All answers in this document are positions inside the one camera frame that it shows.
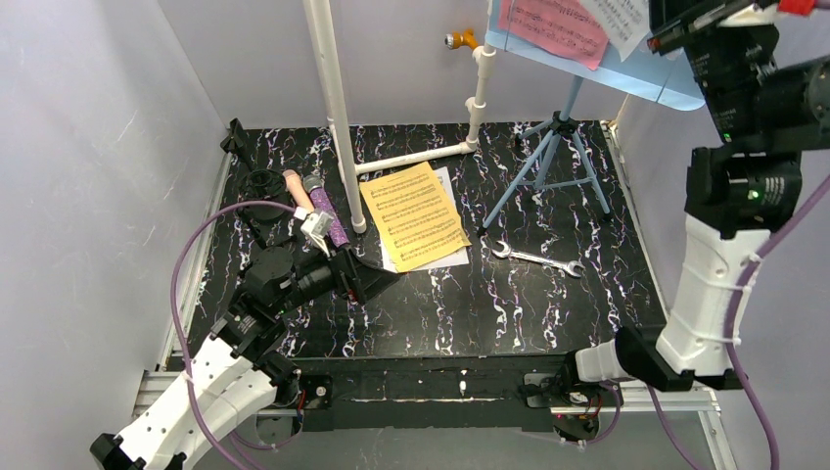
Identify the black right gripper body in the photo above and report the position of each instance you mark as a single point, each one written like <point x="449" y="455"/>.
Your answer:
<point x="698" y="32"/>

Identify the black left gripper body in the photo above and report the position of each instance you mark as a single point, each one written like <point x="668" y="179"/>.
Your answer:
<point x="353" y="277"/>

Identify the blue tripod music stand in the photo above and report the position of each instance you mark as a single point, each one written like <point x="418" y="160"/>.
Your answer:
<point x="664" y="80"/>

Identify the yellow sheet music page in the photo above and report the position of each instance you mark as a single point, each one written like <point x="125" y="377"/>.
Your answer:
<point x="415" y="218"/>

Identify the pink paper sheet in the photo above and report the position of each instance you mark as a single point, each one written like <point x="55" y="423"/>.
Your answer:
<point x="560" y="27"/>

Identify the purple glitter microphone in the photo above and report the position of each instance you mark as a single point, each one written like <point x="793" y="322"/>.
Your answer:
<point x="313" y="184"/>

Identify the black tripod shock-mount stand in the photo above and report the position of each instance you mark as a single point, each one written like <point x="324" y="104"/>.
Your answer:
<point x="270" y="185"/>

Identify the black round-base microphone stand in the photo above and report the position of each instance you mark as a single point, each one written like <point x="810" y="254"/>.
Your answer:
<point x="235" y="143"/>

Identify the pink toy microphone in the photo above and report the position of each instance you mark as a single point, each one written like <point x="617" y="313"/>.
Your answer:
<point x="296" y="190"/>

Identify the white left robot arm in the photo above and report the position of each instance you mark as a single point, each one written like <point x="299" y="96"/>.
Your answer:
<point x="238" y="370"/>

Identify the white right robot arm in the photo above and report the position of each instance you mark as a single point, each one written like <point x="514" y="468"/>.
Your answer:
<point x="738" y="195"/>

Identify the orange pipe valve fitting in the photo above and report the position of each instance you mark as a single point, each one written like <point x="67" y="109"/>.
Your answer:
<point x="458" y="39"/>

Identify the silver open-end wrench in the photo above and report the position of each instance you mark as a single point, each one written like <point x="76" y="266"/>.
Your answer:
<point x="572" y="268"/>

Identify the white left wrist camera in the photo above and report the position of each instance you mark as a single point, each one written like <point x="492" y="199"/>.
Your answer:
<point x="315" y="226"/>

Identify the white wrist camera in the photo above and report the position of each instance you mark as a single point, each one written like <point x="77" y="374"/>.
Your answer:
<point x="767" y="12"/>
<point x="315" y="226"/>

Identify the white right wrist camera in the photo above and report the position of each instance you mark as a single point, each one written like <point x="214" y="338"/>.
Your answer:
<point x="767" y="12"/>

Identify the white PVC pipe frame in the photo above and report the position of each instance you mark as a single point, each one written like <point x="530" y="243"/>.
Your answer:
<point x="322" y="34"/>

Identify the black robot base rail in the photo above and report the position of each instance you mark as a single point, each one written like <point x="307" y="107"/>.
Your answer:
<point x="509" y="391"/>

